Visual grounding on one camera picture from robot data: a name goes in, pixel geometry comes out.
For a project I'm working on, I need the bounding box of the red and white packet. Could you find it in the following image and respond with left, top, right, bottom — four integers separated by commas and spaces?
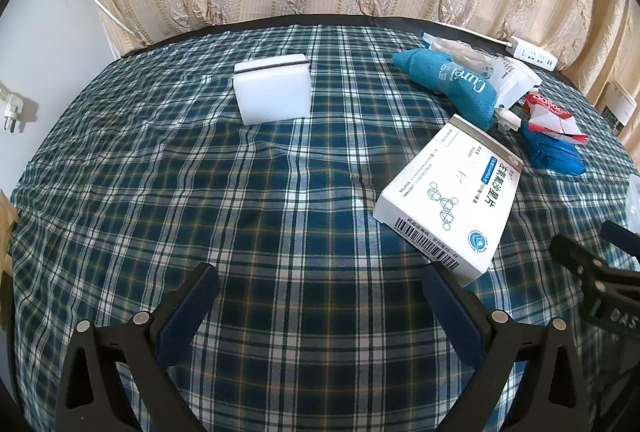
522, 92, 590, 147

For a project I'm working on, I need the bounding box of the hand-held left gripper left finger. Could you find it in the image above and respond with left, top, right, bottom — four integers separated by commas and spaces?
54, 262, 221, 432

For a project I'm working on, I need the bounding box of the white sponge block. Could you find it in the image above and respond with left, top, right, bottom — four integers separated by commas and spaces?
232, 54, 312, 125

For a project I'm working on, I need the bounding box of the white power strip cable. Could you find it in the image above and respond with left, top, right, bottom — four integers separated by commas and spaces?
440, 22, 513, 48

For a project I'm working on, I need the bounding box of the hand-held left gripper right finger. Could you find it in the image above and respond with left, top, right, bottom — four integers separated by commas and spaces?
420, 261, 588, 432

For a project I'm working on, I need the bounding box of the blue plaid tablecloth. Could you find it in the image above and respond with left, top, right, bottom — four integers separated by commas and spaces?
7, 15, 640, 432

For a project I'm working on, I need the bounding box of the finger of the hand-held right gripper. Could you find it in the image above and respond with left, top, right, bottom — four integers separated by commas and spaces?
550, 235, 640, 298
602, 221, 640, 260

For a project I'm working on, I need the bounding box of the teal cloth bag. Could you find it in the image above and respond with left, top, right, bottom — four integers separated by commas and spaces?
391, 48, 501, 131

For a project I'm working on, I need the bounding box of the white power strip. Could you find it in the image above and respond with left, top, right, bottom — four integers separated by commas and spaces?
509, 35, 560, 72

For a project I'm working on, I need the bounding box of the white medicine box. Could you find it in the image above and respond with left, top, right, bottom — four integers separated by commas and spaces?
372, 113, 524, 288

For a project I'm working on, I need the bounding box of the blue crinkled pack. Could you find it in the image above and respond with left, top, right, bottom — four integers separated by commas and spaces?
520, 119, 587, 175

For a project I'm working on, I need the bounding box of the clear plastic bowl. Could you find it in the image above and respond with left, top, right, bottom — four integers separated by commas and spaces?
625, 172, 640, 233

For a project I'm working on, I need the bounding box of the white printed plastic packet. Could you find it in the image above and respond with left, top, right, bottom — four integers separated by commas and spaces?
420, 31, 543, 110

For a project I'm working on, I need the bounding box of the white wall cable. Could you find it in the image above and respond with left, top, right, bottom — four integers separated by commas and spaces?
87, 0, 151, 50

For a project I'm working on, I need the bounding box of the small white box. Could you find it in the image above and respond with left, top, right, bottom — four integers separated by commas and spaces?
495, 109, 522, 131

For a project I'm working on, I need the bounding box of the brown cardboard box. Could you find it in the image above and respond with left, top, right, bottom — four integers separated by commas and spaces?
0, 195, 21, 283

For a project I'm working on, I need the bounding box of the white wall plug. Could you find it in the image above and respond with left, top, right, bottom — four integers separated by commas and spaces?
0, 85, 38, 135

